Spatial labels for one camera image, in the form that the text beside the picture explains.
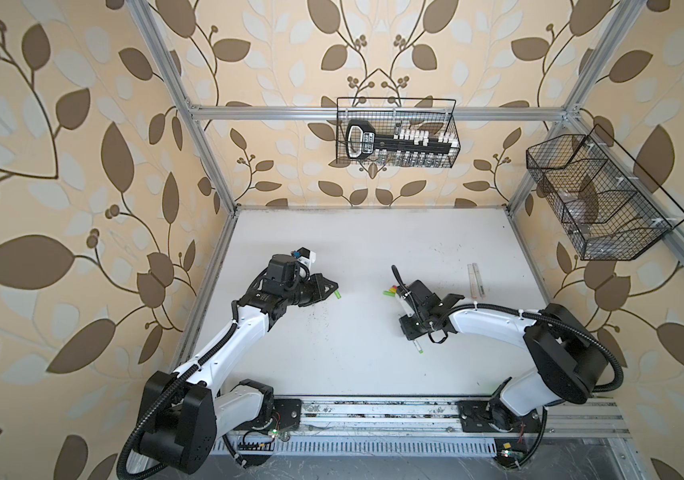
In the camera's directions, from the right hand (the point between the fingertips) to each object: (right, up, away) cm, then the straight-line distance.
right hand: (407, 330), depth 89 cm
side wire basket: (+47, +35, -17) cm, 61 cm away
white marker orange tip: (+24, +10, +8) cm, 27 cm away
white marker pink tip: (+26, +14, +10) cm, 31 cm away
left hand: (-20, +15, -9) cm, 27 cm away
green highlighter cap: (-20, +12, -8) cm, 25 cm away
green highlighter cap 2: (-5, +10, +7) cm, 13 cm away
